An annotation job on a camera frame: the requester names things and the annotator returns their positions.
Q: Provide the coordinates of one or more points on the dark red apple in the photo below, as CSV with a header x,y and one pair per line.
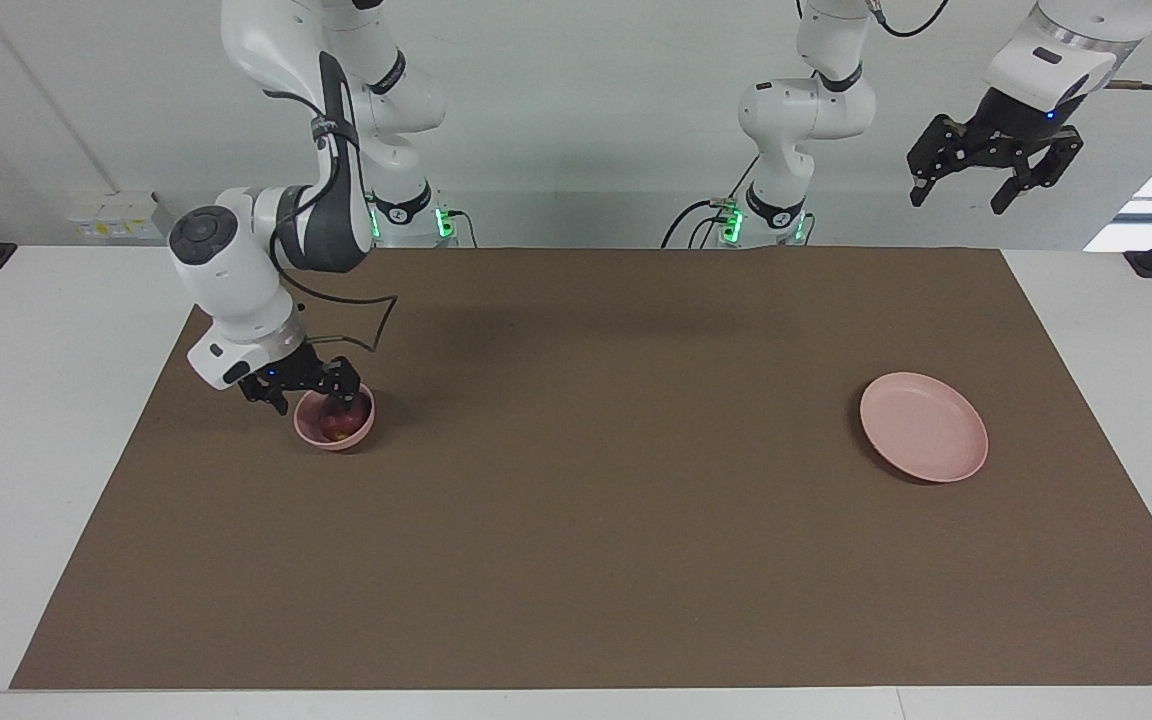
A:
x,y
338,428

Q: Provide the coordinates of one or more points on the brown table mat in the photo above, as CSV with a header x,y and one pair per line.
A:
x,y
576,520

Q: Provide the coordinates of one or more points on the white wall socket box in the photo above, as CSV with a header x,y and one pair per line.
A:
x,y
116,215

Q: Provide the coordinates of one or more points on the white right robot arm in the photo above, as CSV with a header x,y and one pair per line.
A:
x,y
236,270

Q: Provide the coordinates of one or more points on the pink bowl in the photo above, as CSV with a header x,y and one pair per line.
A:
x,y
311,425

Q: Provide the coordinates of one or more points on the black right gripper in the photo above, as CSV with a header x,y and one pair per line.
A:
x,y
301,372

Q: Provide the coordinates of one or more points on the pink plate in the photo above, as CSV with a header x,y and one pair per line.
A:
x,y
924,425

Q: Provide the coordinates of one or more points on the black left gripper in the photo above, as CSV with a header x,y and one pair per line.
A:
x,y
1001,135

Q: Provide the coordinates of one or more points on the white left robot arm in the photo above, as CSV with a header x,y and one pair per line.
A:
x,y
806,110

